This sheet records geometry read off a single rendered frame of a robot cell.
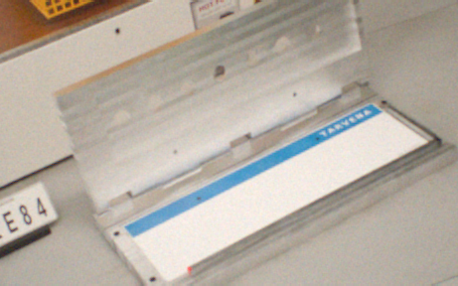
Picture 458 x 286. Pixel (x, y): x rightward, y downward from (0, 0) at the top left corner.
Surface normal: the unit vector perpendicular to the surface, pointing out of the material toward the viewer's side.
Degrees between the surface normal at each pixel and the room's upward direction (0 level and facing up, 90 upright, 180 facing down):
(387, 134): 0
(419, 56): 0
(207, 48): 83
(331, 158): 0
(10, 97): 90
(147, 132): 83
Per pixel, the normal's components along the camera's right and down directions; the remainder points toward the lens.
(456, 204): -0.16, -0.79
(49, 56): 0.50, 0.45
